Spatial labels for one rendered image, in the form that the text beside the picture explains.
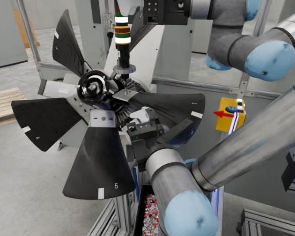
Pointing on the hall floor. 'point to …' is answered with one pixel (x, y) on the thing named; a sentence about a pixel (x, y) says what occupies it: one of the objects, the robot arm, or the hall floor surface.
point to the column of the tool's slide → (102, 25)
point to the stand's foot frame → (104, 218)
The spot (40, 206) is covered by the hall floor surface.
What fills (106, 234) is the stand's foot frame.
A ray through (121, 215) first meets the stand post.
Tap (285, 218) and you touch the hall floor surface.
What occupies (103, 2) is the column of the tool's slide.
